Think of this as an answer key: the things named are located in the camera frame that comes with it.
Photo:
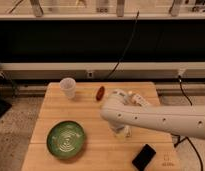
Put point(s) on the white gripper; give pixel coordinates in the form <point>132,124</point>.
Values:
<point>118,130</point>

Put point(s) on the green ceramic bowl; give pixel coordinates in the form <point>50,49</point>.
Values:
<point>66,139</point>

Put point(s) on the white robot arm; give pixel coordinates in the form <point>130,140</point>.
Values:
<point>180,120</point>

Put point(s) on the white wrapped packet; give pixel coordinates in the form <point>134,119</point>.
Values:
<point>127,131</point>

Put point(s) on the black smartphone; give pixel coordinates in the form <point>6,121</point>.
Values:
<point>144,157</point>

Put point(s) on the translucent plastic cup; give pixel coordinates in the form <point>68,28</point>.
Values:
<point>68,86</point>

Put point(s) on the white wall outlet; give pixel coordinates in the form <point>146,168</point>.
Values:
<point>90,74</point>

